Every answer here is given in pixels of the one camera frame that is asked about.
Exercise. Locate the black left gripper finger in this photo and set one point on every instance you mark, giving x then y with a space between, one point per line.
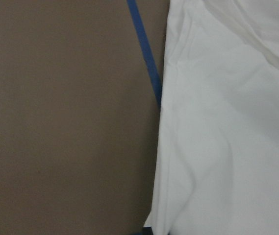
146 231

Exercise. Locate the white long-sleeve printed shirt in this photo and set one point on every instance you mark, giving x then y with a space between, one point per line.
217 169

